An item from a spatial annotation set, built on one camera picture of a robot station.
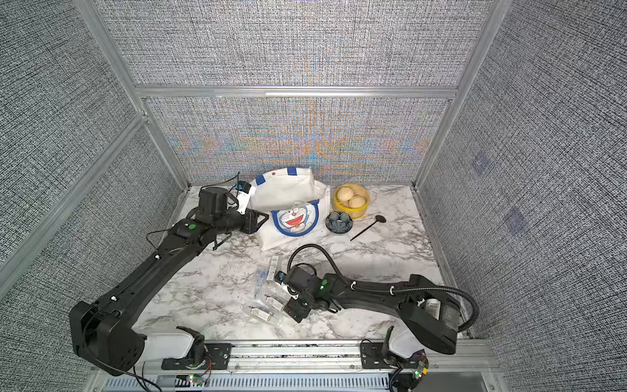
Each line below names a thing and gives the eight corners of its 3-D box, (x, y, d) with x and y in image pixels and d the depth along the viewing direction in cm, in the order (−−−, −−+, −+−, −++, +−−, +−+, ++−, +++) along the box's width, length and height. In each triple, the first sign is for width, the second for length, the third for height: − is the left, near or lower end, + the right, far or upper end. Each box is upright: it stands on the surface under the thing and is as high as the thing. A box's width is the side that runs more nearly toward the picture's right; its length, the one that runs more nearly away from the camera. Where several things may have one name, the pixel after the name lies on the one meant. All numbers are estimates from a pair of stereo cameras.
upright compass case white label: (267, 281, 91) (266, 278, 89) (272, 258, 97) (272, 255, 95) (273, 281, 91) (272, 279, 89) (278, 259, 97) (278, 256, 95)
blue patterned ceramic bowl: (325, 234, 103) (326, 227, 99) (325, 218, 108) (325, 211, 105) (352, 234, 103) (353, 227, 99) (350, 218, 108) (351, 211, 105)
